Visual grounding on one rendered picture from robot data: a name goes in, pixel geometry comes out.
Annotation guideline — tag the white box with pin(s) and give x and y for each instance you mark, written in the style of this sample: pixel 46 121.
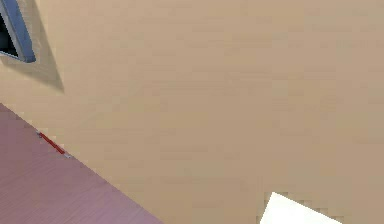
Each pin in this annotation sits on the white box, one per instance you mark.
pixel 290 211

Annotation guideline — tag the red pencil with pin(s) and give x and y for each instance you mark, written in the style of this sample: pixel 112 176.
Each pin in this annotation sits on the red pencil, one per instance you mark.
pixel 51 144

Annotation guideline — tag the blue framed window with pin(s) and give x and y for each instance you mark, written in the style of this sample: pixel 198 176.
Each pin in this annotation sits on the blue framed window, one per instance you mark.
pixel 18 30

